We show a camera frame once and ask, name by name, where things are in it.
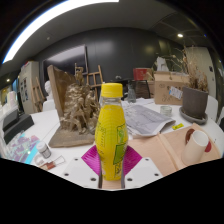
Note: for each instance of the small yellow tag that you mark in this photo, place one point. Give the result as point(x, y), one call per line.
point(177, 126)

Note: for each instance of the wooden easel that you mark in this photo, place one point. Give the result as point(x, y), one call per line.
point(95, 80)
point(37, 95)

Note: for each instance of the clear spray bottle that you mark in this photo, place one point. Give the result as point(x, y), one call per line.
point(131, 95)

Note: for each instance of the small paint jar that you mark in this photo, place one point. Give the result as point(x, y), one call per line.
point(44, 150)

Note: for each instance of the red box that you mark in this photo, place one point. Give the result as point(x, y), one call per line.
point(140, 74)

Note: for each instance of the white paper cup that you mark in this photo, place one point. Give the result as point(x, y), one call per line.
point(193, 148)

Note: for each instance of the long ceiling light panel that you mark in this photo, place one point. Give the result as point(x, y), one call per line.
point(43, 20)

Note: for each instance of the white foam block stack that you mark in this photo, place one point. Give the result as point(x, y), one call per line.
point(8, 101)

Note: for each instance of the grey plant saucer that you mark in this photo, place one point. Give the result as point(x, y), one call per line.
point(193, 119)

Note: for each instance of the cardboard box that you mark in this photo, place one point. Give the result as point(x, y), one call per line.
point(166, 88)

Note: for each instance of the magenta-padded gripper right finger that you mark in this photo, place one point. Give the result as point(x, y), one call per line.
point(145, 170)

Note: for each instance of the white plaster torso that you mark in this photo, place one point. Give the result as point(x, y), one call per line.
point(161, 64)

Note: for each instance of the colourful printed sheets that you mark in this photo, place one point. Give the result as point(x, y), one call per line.
point(21, 148)

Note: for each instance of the white cabinet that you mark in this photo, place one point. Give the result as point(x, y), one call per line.
point(28, 83)

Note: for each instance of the white plaster bust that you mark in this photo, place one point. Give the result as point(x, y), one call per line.
point(48, 89)

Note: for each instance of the small glass jar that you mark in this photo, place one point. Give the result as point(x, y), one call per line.
point(166, 111)

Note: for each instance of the brown relief sculpture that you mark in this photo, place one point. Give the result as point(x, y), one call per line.
point(78, 110)

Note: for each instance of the light wooden drawing board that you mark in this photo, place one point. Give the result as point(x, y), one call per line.
point(150, 150)
point(173, 143)

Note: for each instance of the yellow drink bottle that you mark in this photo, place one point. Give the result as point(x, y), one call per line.
point(110, 133)

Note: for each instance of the black wall screen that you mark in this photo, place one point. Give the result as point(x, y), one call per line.
point(66, 60)

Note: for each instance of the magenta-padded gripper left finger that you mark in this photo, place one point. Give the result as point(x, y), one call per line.
point(78, 170)

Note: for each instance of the black foam blocks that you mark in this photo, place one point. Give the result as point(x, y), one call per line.
point(16, 125)

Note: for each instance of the folded newspaper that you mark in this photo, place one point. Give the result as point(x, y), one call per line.
point(146, 118)

